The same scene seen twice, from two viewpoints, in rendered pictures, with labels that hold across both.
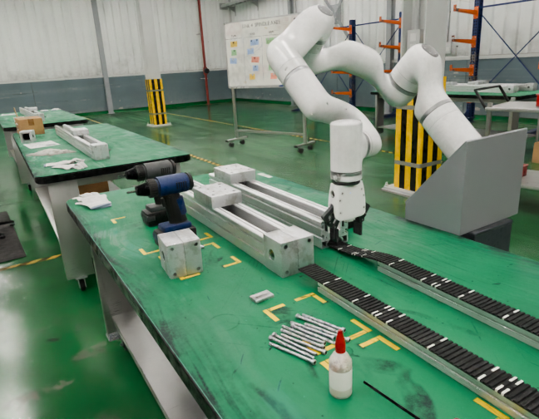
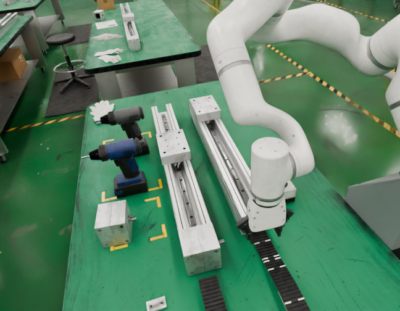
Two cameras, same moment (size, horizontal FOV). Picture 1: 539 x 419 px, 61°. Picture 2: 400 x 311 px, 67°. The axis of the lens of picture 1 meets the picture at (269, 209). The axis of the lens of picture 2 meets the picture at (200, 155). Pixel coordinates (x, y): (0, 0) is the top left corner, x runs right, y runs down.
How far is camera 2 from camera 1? 0.73 m
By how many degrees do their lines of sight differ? 26
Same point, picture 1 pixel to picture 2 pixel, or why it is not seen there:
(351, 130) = (270, 163)
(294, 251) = (199, 260)
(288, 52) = (225, 41)
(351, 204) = (268, 219)
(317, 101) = (244, 113)
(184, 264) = (113, 239)
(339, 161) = (256, 186)
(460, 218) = (397, 237)
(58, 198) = (102, 82)
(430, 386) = not seen: outside the picture
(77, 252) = not seen: hidden behind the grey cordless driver
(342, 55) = (305, 26)
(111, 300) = not seen: hidden behind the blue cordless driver
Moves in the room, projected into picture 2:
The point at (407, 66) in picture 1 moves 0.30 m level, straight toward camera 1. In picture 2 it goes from (391, 39) to (368, 82)
